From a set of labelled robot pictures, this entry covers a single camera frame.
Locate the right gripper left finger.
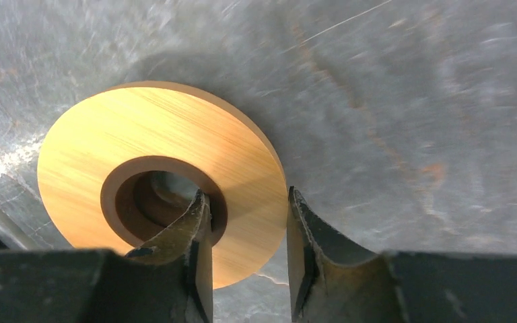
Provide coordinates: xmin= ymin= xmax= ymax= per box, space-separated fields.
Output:
xmin=0 ymin=191 xmax=213 ymax=322

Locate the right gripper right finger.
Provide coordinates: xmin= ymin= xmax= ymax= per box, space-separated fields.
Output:
xmin=287 ymin=187 xmax=517 ymax=322

